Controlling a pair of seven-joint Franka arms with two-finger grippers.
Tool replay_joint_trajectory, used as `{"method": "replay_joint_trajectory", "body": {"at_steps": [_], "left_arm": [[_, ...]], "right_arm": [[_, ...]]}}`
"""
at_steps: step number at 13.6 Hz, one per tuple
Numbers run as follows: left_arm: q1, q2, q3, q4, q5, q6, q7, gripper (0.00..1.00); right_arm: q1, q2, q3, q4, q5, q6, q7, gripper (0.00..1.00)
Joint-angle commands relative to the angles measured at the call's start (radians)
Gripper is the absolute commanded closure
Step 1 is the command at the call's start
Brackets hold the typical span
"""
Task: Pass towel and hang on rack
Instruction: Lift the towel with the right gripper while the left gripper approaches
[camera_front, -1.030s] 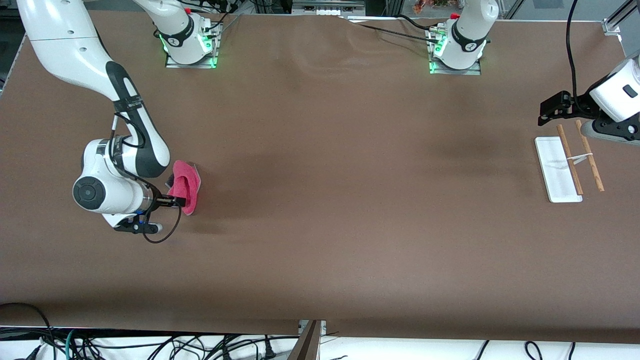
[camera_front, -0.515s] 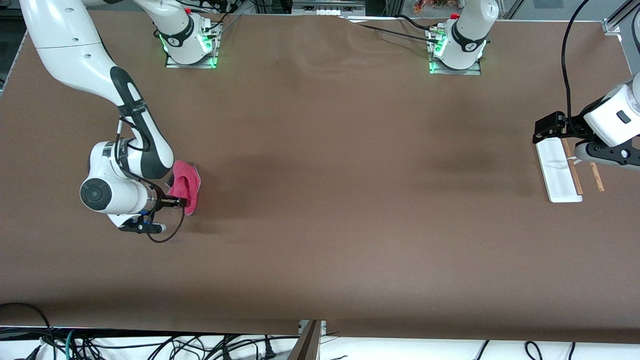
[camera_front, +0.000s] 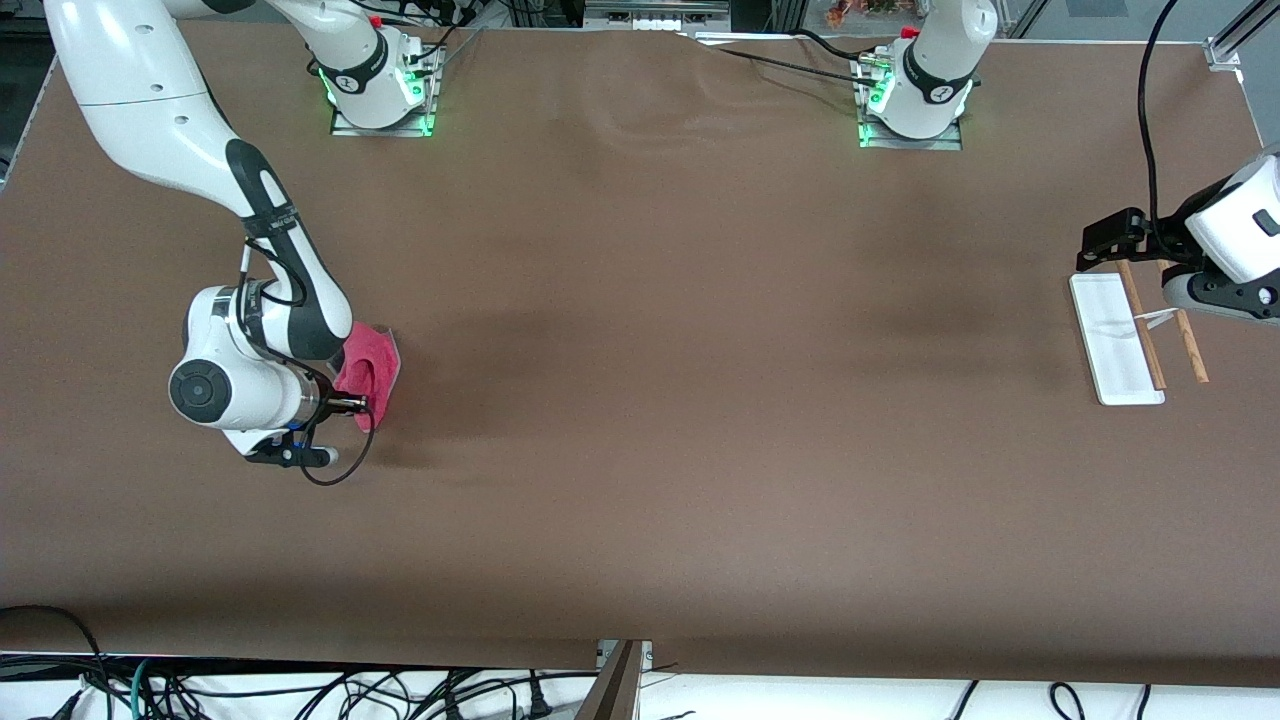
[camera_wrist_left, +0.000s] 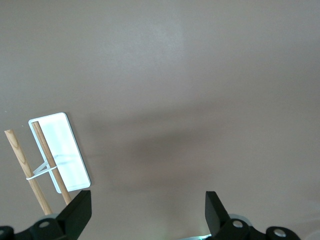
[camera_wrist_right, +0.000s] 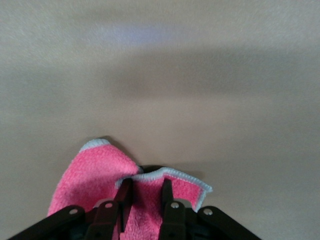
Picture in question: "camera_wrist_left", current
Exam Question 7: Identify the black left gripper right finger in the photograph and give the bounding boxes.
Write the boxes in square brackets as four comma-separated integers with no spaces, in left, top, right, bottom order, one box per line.
[204,190,302,240]

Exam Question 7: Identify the brown table cover sheet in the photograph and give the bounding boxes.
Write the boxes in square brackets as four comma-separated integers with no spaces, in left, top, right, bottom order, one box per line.
[0,0,320,240]

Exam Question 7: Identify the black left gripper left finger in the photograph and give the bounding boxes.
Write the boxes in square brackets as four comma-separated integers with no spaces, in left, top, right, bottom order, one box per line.
[0,189,93,240]

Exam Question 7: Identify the white towel rack wooden bars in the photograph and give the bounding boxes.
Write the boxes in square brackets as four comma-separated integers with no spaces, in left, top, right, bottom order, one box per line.
[4,111,91,216]

